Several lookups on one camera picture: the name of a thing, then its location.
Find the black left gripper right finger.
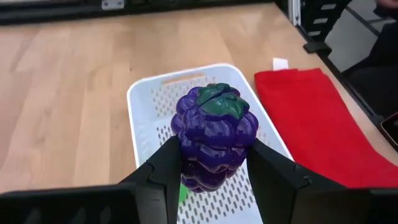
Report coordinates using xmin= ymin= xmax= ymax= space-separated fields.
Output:
xmin=247 ymin=138 xmax=398 ymax=224

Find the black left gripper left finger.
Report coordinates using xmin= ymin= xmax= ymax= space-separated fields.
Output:
xmin=0 ymin=136 xmax=183 ymax=224

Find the green toy produce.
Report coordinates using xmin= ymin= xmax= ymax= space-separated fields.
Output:
xmin=178 ymin=182 xmax=191 ymax=203

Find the purple toy grape bunch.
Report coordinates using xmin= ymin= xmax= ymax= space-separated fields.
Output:
xmin=170 ymin=82 xmax=259 ymax=194

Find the red folded cloth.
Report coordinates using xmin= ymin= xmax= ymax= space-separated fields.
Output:
xmin=254 ymin=67 xmax=398 ymax=190

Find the white perforated plastic basket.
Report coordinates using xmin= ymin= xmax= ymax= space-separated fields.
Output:
xmin=126 ymin=63 xmax=295 ymax=224

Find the white paper tag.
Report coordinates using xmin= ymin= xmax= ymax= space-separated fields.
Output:
xmin=272 ymin=57 xmax=290 ymax=72

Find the person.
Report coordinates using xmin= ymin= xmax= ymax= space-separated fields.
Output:
xmin=341 ymin=18 xmax=398 ymax=119

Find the silver aluminium profile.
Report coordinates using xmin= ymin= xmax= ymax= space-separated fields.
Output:
xmin=287 ymin=0 xmax=302 ymax=26

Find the person's hand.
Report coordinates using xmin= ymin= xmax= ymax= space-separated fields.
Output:
xmin=374 ymin=0 xmax=398 ymax=10

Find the small black exterior camera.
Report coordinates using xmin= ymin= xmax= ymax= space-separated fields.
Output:
xmin=379 ymin=111 xmax=398 ymax=147

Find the black frame foot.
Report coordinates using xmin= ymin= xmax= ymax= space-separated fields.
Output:
xmin=303 ymin=41 xmax=333 ymax=57

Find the black bracket with white labels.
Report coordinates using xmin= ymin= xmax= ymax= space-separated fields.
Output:
xmin=300 ymin=0 xmax=352 ymax=43

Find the silver metal bracket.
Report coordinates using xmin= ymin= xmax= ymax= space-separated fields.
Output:
xmin=101 ymin=0 xmax=125 ymax=11

